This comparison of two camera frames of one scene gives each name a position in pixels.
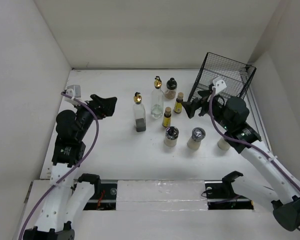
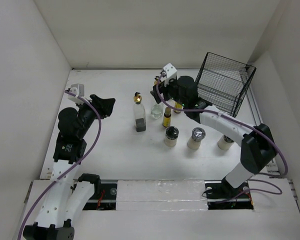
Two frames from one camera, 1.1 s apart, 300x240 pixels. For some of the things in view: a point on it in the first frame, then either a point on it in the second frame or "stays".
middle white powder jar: x=198 y=134 stays
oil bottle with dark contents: x=139 y=113 stays
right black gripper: x=190 y=107 → x=163 y=88
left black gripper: x=103 y=107 stays
